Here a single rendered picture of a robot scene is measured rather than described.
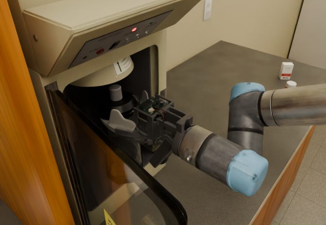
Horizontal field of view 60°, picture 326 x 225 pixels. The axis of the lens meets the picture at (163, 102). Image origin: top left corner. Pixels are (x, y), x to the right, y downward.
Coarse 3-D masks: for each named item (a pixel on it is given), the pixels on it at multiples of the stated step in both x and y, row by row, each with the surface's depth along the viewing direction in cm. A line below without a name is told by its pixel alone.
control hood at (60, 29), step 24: (72, 0) 42; (96, 0) 42; (120, 0) 42; (144, 0) 42; (168, 0) 44; (192, 0) 52; (48, 24) 36; (72, 24) 34; (96, 24) 35; (120, 24) 40; (168, 24) 59; (48, 48) 39; (72, 48) 37; (48, 72) 42
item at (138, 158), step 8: (136, 96) 69; (96, 104) 67; (136, 104) 66; (104, 112) 64; (128, 112) 64; (104, 128) 67; (136, 128) 69; (112, 136) 67; (120, 144) 68; (128, 144) 69; (136, 144) 71; (128, 152) 70; (136, 152) 72; (136, 160) 74
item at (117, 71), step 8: (128, 56) 65; (112, 64) 60; (120, 64) 61; (128, 64) 64; (96, 72) 59; (104, 72) 59; (112, 72) 60; (120, 72) 61; (128, 72) 63; (80, 80) 59; (88, 80) 59; (96, 80) 59; (104, 80) 59; (112, 80) 60
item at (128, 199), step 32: (64, 96) 43; (64, 128) 48; (96, 128) 37; (96, 160) 40; (128, 160) 32; (96, 192) 47; (128, 192) 34; (160, 192) 28; (96, 224) 57; (128, 224) 40; (160, 224) 30
